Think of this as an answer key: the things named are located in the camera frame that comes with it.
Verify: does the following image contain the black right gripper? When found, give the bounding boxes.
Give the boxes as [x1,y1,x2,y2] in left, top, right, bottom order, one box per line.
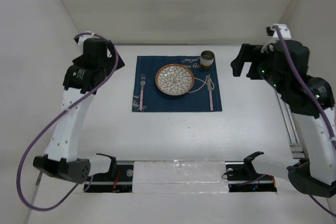
[232,42,287,94]

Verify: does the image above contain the pink handled fork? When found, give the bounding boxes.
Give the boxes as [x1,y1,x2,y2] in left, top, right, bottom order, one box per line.
[139,74,145,111]

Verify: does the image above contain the white cup with cork base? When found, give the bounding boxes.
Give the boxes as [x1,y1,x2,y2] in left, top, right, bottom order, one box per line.
[200,50,215,70]

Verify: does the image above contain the pink handled knife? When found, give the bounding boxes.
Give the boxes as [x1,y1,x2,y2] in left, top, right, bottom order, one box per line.
[207,74,213,111]

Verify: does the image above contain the floral patterned ceramic bowl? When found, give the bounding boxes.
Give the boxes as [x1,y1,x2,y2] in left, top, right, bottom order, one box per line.
[155,63,194,96]

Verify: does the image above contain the dark blue cloth placemat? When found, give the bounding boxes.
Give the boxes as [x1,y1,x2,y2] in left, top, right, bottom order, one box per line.
[132,56,222,112]

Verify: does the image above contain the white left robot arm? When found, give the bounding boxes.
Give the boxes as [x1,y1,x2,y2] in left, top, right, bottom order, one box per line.
[33,31,125,184]

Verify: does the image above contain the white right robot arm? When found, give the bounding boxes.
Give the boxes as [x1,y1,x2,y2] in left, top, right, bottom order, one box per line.
[230,24,335,198]

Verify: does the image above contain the aluminium rail on right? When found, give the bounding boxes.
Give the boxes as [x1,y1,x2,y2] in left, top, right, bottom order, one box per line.
[275,92,305,159]

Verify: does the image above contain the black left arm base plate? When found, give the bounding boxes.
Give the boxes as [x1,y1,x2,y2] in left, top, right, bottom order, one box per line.
[83,161,134,193]

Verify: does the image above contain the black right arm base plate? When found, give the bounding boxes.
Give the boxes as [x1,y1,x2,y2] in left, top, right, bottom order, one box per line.
[222,151,277,193]

